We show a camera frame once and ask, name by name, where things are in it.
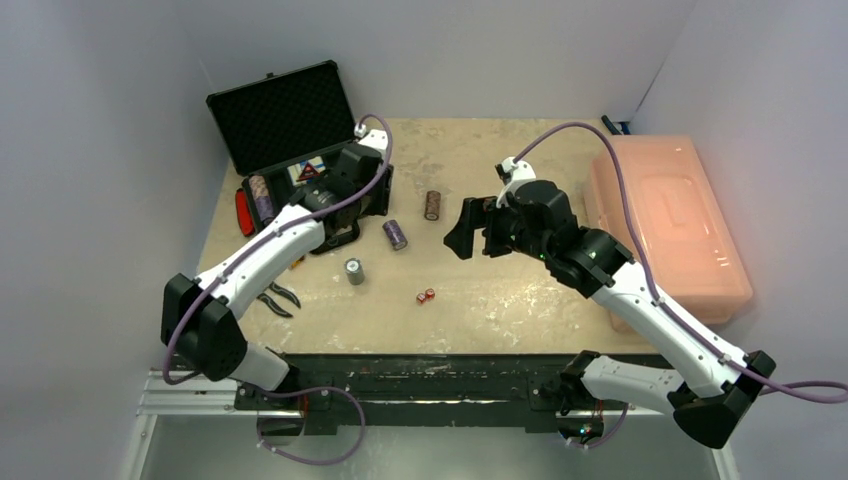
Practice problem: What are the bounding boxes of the brown poker chip stack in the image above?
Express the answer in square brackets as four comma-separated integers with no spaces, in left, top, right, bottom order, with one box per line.
[424,190,442,221]

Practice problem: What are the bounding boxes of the purple poker chip stack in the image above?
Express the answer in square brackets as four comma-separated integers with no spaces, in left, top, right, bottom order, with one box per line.
[382,219,408,251]

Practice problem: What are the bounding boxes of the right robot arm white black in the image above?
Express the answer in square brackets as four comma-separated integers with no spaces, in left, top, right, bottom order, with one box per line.
[443,180,776,449]

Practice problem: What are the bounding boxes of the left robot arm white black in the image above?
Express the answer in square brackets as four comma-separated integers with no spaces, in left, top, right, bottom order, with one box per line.
[161,130,392,409]

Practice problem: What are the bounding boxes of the black poker set case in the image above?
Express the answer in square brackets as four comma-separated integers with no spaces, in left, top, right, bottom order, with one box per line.
[206,61,393,255]

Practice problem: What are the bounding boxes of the grey poker chip stack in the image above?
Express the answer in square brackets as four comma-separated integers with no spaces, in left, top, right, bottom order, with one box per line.
[344,258,365,285]

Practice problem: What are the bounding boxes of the yellow tape measure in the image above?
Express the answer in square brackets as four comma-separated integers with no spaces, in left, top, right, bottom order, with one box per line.
[289,256,306,269]

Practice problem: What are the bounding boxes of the card deck upper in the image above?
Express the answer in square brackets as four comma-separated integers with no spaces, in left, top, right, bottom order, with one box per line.
[286,156,326,187]

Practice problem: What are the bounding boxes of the black pliers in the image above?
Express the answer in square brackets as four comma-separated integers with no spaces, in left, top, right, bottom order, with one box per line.
[256,282,302,319]

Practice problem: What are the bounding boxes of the pink translucent plastic storage box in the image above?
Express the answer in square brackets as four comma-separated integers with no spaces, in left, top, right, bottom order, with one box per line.
[583,135,753,325]

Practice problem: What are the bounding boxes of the pink chip stack in case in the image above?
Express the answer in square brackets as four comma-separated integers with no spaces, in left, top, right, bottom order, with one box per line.
[248,175,275,225]

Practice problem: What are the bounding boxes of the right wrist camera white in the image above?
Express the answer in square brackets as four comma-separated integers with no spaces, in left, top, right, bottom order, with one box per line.
[495,157,537,209]

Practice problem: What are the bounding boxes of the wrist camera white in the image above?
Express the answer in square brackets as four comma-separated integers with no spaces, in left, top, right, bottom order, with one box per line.
[354,123,388,156]
[495,157,537,209]

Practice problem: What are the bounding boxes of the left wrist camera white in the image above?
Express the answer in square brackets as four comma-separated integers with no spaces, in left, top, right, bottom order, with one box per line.
[354,123,388,156]

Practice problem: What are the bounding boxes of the blue clamp at wall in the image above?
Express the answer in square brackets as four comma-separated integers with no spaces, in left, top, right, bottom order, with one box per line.
[600,115,630,135]

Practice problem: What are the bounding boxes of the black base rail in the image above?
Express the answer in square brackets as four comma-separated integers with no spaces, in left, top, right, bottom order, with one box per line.
[235,354,623,435]

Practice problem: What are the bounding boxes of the red black handled tool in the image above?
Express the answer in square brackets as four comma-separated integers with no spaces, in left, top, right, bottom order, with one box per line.
[234,188,255,237]

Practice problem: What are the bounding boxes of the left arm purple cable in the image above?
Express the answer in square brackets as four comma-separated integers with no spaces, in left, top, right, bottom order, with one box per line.
[162,113,395,387]

